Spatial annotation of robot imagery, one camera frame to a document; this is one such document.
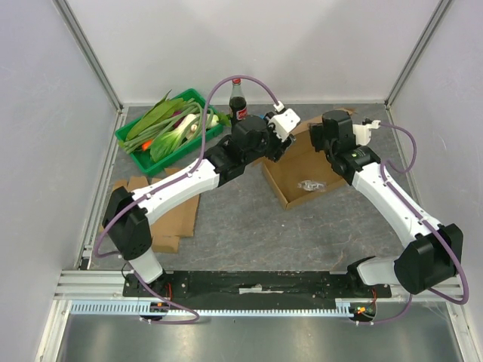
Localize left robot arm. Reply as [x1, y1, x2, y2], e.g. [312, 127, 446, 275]
[103, 109, 300, 296]

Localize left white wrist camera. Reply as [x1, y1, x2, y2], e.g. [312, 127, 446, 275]
[268, 101, 301, 142]

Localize blue slotted cable duct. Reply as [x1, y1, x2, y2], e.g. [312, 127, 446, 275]
[69, 298, 359, 317]

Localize green plastic tray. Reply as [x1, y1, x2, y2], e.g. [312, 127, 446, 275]
[115, 88, 229, 176]

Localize small flat cardboard box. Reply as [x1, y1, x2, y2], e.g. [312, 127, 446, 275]
[112, 176, 199, 253]

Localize long green beans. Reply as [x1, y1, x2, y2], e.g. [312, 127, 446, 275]
[118, 99, 202, 154]

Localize aluminium frame rail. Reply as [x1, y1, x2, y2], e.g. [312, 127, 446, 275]
[53, 0, 124, 112]

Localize large green leaf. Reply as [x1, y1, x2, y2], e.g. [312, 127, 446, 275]
[125, 91, 186, 141]

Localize bok choy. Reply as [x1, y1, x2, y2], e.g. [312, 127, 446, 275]
[149, 114, 199, 163]

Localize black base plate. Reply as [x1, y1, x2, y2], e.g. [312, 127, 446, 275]
[122, 269, 393, 302]

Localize cola glass bottle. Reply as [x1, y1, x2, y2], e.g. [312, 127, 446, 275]
[229, 78, 248, 128]

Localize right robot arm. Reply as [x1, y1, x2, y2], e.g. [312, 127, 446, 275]
[309, 110, 463, 297]

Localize large cardboard box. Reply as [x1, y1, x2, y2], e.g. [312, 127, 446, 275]
[254, 115, 346, 210]

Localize white round pads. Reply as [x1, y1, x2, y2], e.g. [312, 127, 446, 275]
[297, 179, 326, 192]

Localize orange carrot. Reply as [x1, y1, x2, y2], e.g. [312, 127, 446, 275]
[141, 140, 153, 151]

